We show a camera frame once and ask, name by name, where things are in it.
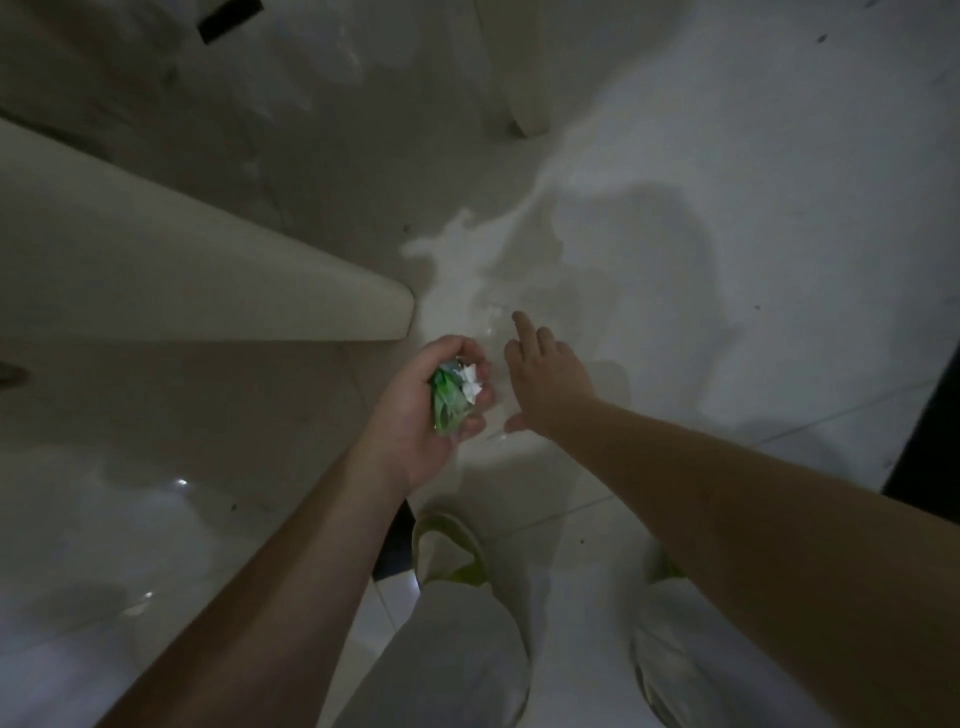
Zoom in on person's left hand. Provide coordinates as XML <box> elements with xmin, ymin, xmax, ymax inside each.
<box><xmin>354</xmin><ymin>335</ymin><xmax>498</xmax><ymax>498</ymax></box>

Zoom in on white and yellow-green left shoe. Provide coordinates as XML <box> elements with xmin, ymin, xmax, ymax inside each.
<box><xmin>411</xmin><ymin>512</ymin><xmax>496</xmax><ymax>591</ymax></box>

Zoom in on person's left forearm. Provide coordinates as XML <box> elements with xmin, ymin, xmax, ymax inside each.
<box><xmin>96</xmin><ymin>447</ymin><xmax>414</xmax><ymax>728</ymax></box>

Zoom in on black rectangular plate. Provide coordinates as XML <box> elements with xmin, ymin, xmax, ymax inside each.
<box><xmin>196</xmin><ymin>0</ymin><xmax>265</xmax><ymax>45</ymax></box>

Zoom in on white trousers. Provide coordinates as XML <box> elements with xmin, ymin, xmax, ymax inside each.
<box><xmin>333</xmin><ymin>556</ymin><xmax>830</xmax><ymax>728</ymax></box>

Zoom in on person's right forearm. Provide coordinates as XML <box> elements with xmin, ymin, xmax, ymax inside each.
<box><xmin>549</xmin><ymin>399</ymin><xmax>960</xmax><ymax>728</ymax></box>

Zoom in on person's right hand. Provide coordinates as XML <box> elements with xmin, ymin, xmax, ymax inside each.
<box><xmin>502</xmin><ymin>310</ymin><xmax>601</xmax><ymax>441</ymax></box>

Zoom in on beige cabinet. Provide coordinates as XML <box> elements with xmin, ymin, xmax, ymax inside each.
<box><xmin>0</xmin><ymin>116</ymin><xmax>418</xmax><ymax>348</ymax></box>

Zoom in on white furniture leg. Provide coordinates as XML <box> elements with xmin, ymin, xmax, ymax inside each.
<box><xmin>472</xmin><ymin>0</ymin><xmax>558</xmax><ymax>141</ymax></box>

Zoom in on green plastic wrapper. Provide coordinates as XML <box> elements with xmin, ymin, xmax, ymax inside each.
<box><xmin>427</xmin><ymin>360</ymin><xmax>475</xmax><ymax>437</ymax></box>

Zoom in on black furniture panel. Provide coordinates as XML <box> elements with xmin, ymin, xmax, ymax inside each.
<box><xmin>881</xmin><ymin>360</ymin><xmax>960</xmax><ymax>526</ymax></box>

